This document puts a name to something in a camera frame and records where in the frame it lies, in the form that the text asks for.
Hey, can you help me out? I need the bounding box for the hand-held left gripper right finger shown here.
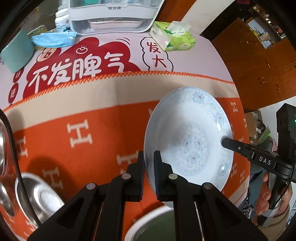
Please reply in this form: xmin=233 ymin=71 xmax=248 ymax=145
xmin=154 ymin=151 xmax=275 ymax=241

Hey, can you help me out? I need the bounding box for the orange printed tablecloth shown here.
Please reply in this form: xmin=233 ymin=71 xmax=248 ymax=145
xmin=0 ymin=30 xmax=251 ymax=241

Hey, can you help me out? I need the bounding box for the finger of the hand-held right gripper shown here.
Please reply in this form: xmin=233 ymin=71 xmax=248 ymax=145
xmin=221 ymin=137 xmax=254 ymax=161

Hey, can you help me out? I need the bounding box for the large steel bowl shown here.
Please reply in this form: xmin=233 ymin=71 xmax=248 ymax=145
xmin=15 ymin=173 xmax=65 ymax=224

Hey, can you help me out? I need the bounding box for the white plastic appliance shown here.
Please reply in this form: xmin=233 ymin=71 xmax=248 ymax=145
xmin=67 ymin=0 xmax=166 ymax=35

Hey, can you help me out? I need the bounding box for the black cable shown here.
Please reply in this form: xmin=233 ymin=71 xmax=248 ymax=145
xmin=0 ymin=109 xmax=41 ymax=230

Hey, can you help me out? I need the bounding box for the white pill bottle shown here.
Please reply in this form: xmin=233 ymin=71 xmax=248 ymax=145
xmin=55 ymin=10 xmax=70 ymax=33

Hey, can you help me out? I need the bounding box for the teal canister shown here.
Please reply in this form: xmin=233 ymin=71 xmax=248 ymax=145
xmin=0 ymin=29 xmax=35 ymax=72

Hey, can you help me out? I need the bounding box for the green plate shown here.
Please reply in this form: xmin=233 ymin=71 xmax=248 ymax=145
xmin=134 ymin=212 xmax=178 ymax=241

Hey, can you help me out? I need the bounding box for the green tissue pack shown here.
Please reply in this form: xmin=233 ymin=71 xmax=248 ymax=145
xmin=149 ymin=21 xmax=196 ymax=51

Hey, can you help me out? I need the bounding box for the blue floral porcelain plate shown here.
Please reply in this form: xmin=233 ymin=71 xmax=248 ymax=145
xmin=143 ymin=87 xmax=233 ymax=208

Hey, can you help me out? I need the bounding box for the person's right forearm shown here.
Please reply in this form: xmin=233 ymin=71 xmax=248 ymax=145
xmin=257 ymin=205 xmax=293 ymax=229

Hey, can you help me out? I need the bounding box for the white rimmed bowl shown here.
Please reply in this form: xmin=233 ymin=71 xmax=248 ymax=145
xmin=125 ymin=206 xmax=176 ymax=241

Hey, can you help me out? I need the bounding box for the wooden cabinet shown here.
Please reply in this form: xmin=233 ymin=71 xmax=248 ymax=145
xmin=211 ymin=17 xmax=296 ymax=109

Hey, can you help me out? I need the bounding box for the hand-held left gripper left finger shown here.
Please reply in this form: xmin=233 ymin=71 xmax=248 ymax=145
xmin=28 ymin=151 xmax=145 ymax=241

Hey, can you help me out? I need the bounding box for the cardboard box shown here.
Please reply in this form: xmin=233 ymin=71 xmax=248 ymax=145
xmin=245 ymin=110 xmax=271 ymax=144

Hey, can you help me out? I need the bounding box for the blue face mask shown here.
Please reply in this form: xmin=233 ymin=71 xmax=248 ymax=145
xmin=31 ymin=31 xmax=78 ymax=48

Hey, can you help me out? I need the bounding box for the wooden shelf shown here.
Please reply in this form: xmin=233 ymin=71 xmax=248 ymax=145
xmin=245 ymin=0 xmax=289 ymax=49

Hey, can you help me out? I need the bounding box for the person's right hand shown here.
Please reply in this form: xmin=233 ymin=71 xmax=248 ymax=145
xmin=255 ymin=173 xmax=291 ymax=217

